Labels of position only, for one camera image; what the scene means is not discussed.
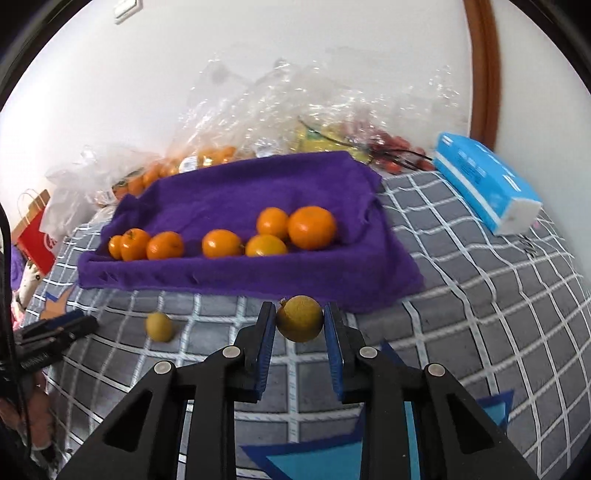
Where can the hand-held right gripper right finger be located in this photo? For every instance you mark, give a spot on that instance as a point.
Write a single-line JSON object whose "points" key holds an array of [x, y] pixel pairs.
{"points": [[334, 350]]}

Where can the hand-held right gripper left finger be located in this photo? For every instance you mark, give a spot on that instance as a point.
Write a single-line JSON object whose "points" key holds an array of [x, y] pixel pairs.
{"points": [[265, 350]]}

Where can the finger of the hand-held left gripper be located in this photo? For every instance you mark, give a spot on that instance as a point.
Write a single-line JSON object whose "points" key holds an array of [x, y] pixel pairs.
{"points": [[51, 323], [78, 328]]}

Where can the small yellow-green citrus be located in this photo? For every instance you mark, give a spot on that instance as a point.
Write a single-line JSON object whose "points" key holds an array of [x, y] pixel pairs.
{"points": [[299, 318], [159, 326]]}

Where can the orange with green stem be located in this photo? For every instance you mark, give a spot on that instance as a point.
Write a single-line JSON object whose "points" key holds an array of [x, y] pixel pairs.
{"points": [[135, 243]]}

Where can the large orange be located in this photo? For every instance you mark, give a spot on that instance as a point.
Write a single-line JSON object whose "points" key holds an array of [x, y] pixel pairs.
{"points": [[312, 227]]}

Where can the purple towel covered tray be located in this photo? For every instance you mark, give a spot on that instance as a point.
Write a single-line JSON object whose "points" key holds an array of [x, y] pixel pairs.
{"points": [[258, 184]]}

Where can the person's left hand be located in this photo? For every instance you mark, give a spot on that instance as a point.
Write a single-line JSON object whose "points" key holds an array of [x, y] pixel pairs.
{"points": [[39, 410]]}

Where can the white spotted plush toy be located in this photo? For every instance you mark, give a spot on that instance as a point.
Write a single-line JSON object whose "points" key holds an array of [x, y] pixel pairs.
{"points": [[28, 281]]}

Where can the red paper bag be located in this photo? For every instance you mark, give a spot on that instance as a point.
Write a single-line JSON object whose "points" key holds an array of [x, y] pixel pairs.
{"points": [[34, 240]]}

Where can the grey checkered blanket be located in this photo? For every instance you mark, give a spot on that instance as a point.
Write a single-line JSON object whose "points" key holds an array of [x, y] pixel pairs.
{"points": [[461, 323]]}

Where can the white plastic bag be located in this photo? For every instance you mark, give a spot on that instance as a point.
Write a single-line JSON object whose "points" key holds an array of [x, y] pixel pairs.
{"points": [[69, 194]]}

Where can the clear bag with oranges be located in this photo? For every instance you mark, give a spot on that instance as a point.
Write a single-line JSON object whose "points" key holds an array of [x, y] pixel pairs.
{"points": [[143, 177]]}

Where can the labelled bag of oranges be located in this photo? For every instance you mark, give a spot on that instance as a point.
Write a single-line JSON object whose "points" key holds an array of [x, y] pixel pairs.
{"points": [[207, 159]]}

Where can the yellow banana bunch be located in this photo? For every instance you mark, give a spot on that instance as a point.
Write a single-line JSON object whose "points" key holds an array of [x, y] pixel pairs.
{"points": [[318, 139]]}

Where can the pile of cherry tomatoes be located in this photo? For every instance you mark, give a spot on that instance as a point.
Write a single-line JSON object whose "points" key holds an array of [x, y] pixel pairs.
{"points": [[397, 145]]}

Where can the blue tissue pack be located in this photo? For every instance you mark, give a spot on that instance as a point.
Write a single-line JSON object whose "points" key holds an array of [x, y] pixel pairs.
{"points": [[485, 180]]}

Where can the crumpled clear plastic wrap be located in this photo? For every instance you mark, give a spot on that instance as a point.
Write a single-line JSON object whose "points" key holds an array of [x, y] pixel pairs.
{"points": [[277, 101]]}

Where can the brown wooden door frame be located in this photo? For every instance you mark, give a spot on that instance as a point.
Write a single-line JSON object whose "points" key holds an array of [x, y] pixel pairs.
{"points": [[485, 69]]}

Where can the white wall switch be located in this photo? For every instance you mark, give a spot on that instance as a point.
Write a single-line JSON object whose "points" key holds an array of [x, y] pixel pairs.
{"points": [[125, 8]]}

